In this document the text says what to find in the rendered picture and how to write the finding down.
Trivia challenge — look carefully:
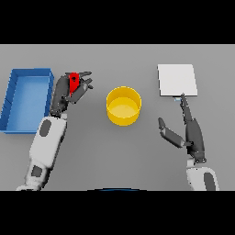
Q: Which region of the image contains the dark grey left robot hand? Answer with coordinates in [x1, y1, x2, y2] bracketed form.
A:
[49, 71, 95, 119]

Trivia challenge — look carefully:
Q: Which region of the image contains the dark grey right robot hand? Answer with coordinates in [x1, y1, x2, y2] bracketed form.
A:
[157, 93, 207, 165]

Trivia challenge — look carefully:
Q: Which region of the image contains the blue tray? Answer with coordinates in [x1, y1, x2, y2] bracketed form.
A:
[0, 67, 55, 135]

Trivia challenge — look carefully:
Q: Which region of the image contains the red beaker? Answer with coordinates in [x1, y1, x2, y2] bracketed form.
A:
[69, 72, 80, 96]

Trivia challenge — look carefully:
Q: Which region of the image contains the pale square measuring scale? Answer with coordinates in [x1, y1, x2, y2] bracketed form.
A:
[157, 63, 199, 98]

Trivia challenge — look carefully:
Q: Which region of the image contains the yellow bowl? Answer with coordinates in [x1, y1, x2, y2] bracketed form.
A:
[106, 85, 142, 127]

